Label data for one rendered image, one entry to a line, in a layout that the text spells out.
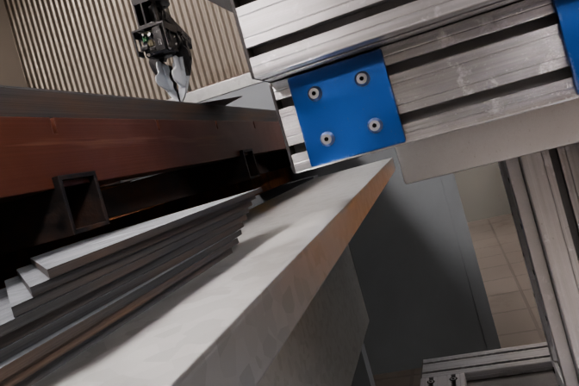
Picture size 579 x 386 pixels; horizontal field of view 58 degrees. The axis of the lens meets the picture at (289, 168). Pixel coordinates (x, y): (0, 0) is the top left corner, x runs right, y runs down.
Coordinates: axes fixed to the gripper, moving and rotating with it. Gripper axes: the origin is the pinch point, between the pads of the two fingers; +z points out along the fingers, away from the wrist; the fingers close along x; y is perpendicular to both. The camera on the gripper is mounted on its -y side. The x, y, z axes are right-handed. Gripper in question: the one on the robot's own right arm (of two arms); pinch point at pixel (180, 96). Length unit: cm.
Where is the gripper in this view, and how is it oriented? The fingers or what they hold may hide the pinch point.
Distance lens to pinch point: 112.9
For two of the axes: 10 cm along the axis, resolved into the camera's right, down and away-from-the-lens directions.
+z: 2.5, 9.7, 0.1
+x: 9.4, -2.4, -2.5
